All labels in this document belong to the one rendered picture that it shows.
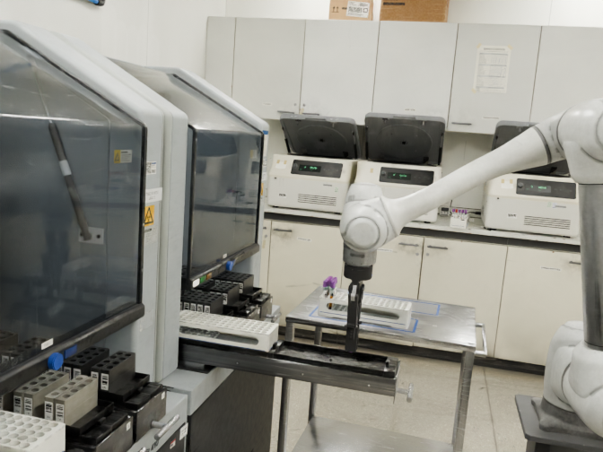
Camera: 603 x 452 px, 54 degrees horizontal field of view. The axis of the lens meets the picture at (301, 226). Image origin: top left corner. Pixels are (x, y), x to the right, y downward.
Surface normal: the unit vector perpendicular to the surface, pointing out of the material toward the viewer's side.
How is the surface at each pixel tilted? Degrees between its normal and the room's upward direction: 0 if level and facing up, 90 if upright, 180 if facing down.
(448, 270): 90
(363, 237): 93
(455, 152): 90
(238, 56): 90
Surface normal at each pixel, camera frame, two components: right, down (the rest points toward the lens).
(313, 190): -0.27, 0.13
